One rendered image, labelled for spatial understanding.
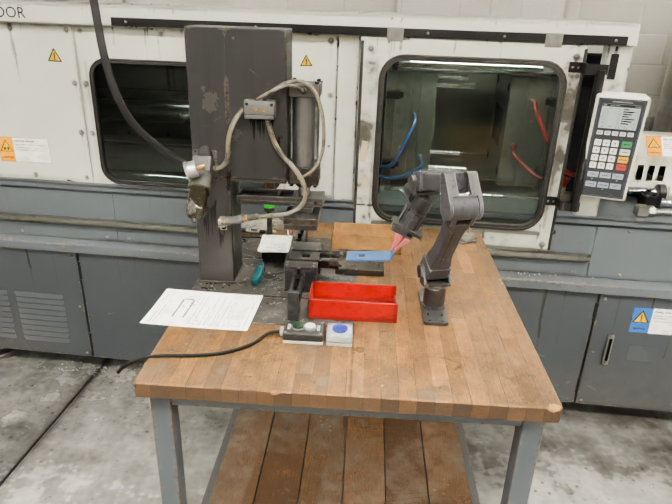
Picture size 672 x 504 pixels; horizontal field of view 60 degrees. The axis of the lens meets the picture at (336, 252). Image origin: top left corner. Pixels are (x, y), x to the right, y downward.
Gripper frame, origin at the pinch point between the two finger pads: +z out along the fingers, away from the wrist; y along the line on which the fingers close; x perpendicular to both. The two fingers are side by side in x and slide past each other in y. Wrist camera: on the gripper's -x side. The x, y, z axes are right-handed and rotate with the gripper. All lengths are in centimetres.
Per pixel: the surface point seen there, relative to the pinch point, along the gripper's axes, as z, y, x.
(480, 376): 1, -25, 48
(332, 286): 13.7, 12.8, 14.3
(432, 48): -55, 15, -56
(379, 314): 9.5, -1.0, 25.3
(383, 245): 8.8, -0.9, -23.3
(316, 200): -4.3, 28.5, 3.9
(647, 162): -56, -90, -83
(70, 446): 146, 71, -10
